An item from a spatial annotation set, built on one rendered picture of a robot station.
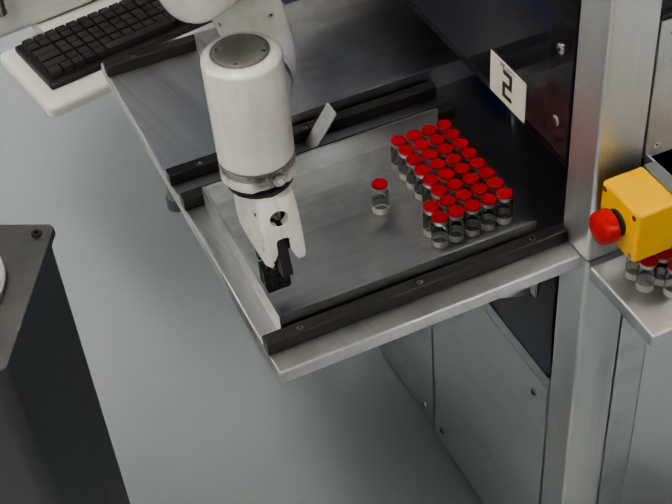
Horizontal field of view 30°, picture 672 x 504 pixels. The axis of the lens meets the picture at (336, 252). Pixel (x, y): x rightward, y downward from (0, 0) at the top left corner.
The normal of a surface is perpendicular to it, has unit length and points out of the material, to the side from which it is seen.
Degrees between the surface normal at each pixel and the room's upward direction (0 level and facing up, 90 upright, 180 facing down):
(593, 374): 90
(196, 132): 0
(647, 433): 90
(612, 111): 90
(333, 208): 0
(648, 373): 90
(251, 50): 1
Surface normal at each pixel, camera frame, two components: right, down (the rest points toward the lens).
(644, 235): 0.42, 0.61
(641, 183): -0.07, -0.72
